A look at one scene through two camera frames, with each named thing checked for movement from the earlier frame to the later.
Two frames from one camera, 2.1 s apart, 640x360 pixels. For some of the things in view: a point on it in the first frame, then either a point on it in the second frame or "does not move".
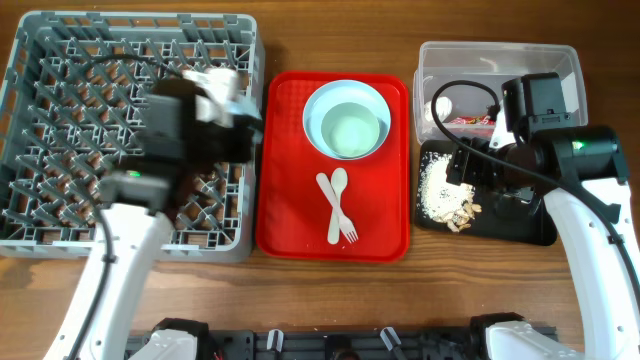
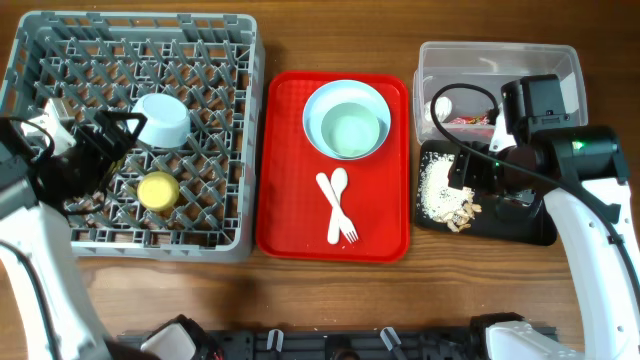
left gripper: [244, 130] to [109, 119]
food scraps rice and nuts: [441, 200] does not move
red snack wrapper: [473, 120] does not move
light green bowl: [349, 129] does not move
